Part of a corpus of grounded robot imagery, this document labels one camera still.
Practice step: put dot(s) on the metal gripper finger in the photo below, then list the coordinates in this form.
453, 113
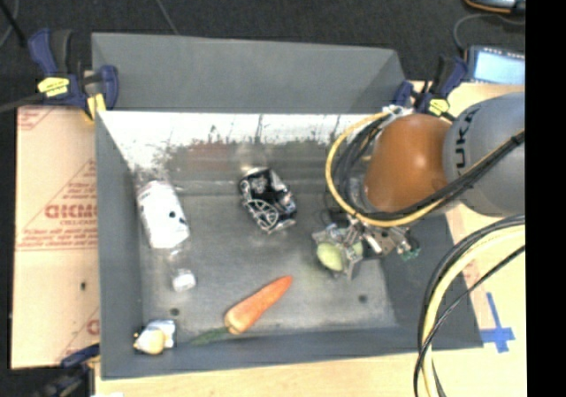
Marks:
326, 234
352, 261

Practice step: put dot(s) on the pale green toy fruit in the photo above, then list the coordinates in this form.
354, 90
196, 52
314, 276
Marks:
330, 256

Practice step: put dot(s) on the crushed black drink can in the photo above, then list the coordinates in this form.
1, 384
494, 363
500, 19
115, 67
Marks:
267, 198

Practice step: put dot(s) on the grey metal bin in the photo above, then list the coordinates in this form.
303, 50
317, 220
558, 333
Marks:
247, 262

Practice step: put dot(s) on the orange toy carrot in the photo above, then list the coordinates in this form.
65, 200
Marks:
258, 304

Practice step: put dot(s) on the clear plastic bottle white label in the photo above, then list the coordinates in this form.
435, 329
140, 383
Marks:
161, 216

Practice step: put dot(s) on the yellow and white toy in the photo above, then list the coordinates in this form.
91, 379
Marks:
152, 338

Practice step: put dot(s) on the brown cardboard board red print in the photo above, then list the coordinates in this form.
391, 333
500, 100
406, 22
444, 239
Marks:
53, 192

